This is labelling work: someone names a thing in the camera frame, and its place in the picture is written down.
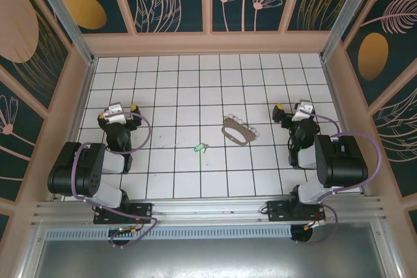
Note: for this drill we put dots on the metal key plate with rings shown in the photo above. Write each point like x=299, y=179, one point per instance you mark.
x=242, y=133

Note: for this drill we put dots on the silver key with green tag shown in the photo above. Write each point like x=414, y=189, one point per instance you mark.
x=197, y=148

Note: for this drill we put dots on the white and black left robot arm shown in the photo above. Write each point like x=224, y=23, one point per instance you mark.
x=65, y=174

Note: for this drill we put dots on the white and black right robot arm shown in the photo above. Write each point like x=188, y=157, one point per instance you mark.
x=342, y=161

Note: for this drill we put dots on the grey metal sheet panel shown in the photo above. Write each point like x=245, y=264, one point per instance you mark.
x=211, y=258

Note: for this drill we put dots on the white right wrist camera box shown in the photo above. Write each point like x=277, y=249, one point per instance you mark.
x=304, y=112

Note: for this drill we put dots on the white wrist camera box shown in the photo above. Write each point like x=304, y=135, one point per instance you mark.
x=304, y=112
x=114, y=113

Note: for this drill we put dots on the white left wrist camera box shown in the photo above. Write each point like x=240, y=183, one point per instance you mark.
x=114, y=113

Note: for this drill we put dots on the aluminium frame post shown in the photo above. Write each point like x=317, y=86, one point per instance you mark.
x=69, y=21
x=347, y=14

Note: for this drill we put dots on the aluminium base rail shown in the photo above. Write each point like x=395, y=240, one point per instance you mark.
x=208, y=208

